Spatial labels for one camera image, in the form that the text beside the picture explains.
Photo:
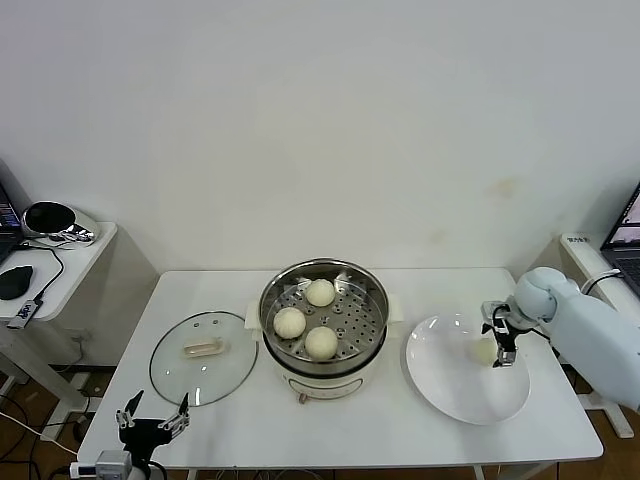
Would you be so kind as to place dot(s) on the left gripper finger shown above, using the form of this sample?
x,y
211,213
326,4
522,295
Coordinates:
x,y
182,420
124,417

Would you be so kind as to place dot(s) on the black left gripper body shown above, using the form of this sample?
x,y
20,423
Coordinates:
x,y
145,432

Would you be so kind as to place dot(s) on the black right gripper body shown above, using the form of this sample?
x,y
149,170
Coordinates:
x,y
506,332

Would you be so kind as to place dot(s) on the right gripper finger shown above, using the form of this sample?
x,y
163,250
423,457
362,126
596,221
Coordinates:
x,y
507,357
491,311

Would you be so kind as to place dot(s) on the white steamed baozi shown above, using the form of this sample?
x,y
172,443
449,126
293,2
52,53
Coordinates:
x,y
320,292
482,351
289,322
320,343

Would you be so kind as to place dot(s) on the round glass pot lid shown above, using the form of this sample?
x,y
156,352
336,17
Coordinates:
x,y
202,348

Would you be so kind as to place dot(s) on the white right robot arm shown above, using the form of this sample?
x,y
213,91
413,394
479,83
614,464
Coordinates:
x,y
590,325

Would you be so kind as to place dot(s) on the stainless steel steamer pot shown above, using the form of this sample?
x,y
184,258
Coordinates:
x,y
357,332

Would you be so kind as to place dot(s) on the large white plate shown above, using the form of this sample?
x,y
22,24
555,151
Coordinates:
x,y
450,380

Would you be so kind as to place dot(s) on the white side table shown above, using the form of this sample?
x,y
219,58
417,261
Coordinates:
x,y
580,260
75,280

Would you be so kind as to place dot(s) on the small printed white label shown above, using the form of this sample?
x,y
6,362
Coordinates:
x,y
578,239

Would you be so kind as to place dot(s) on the grey USB adapter stick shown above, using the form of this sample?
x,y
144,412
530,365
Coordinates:
x,y
22,314

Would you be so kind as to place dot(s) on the cream electric cooker base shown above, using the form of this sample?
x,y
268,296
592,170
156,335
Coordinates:
x,y
325,385

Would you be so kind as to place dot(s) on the open laptop with pink screen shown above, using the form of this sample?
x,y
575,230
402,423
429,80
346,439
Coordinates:
x,y
622,235
7,235

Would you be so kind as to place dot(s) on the black computer mouse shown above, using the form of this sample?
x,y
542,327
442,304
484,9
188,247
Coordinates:
x,y
15,282

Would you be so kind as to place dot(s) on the shiny chrome domed device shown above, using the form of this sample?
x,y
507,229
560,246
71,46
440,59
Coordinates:
x,y
47,217

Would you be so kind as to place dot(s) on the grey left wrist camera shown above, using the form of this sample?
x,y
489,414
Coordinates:
x,y
112,462

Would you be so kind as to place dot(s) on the white USB camera connector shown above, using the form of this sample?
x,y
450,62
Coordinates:
x,y
84,468

